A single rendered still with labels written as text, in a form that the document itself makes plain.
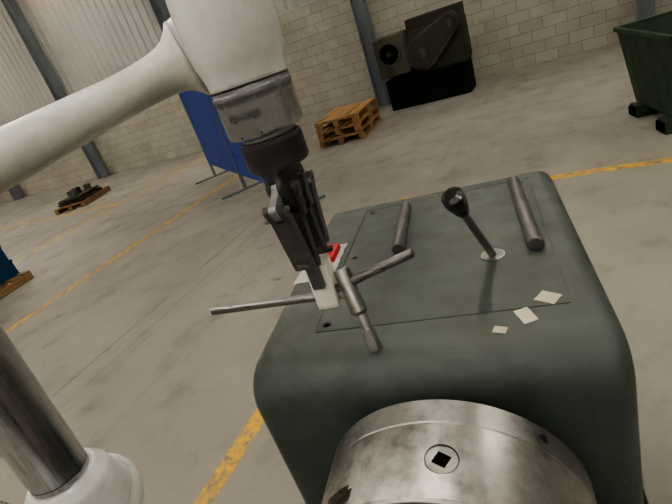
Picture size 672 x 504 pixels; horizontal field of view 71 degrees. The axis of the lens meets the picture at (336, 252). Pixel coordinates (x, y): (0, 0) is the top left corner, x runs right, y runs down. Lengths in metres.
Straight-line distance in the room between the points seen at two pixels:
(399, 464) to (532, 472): 0.13
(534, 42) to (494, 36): 0.74
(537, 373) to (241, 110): 0.43
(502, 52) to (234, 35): 9.94
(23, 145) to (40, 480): 0.59
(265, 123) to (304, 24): 10.90
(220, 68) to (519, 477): 0.49
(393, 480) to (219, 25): 0.47
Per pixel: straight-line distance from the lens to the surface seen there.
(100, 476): 1.03
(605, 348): 0.59
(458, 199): 0.63
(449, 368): 0.59
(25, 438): 0.96
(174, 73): 0.68
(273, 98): 0.52
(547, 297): 0.65
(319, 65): 11.38
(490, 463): 0.51
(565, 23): 10.29
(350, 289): 0.60
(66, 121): 0.65
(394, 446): 0.53
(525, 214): 0.83
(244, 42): 0.51
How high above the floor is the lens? 1.62
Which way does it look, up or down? 24 degrees down
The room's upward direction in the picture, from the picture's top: 19 degrees counter-clockwise
